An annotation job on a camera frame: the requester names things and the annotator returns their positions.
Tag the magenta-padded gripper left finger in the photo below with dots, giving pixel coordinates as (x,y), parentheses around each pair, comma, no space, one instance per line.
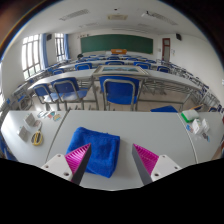
(60,165)

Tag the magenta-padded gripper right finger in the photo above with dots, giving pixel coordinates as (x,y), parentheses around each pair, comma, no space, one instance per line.
(161,165)

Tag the blue towel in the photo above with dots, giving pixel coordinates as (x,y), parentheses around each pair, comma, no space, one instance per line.
(100,150)

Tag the colourful picture card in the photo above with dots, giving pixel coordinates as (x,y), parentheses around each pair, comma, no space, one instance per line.
(42,114)
(57,117)
(51,115)

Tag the green and white box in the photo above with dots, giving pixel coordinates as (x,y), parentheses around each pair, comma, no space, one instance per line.
(190,115)

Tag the blue classroom chair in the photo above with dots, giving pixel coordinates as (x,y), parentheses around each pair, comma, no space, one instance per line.
(41,90)
(119,90)
(65,87)

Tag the white long classroom desk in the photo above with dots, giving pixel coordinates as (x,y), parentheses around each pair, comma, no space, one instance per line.
(76,73)
(166,77)

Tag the group of blue classroom chairs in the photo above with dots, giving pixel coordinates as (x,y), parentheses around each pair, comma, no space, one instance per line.
(83,66)

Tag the framed board on desk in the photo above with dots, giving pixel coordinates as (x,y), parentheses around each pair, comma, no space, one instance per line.
(120,69)

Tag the large multi-pane window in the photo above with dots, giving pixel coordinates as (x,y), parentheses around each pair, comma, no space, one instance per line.
(30,56)

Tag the blue curtain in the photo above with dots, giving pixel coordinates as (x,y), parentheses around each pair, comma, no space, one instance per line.
(66,46)
(44,50)

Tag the narrow multi-pane window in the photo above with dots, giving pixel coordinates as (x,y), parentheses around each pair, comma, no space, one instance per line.
(59,46)

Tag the dark red classroom door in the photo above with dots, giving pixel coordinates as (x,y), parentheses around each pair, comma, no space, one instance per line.
(166,45)

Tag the orange lectern desk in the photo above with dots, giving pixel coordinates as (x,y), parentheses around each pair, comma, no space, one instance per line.
(118,51)

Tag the green chalkboard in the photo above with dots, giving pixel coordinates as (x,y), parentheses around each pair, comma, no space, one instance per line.
(116,44)

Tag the ceiling light grille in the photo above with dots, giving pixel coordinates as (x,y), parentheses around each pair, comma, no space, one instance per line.
(74,14)

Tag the white ceiling projector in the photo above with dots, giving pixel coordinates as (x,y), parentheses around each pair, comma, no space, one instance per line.
(146,14)

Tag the ceiling air conditioner panel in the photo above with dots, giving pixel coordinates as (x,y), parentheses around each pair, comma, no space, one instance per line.
(117,17)

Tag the black wall speaker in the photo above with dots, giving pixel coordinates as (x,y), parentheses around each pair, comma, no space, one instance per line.
(178,37)
(49,37)

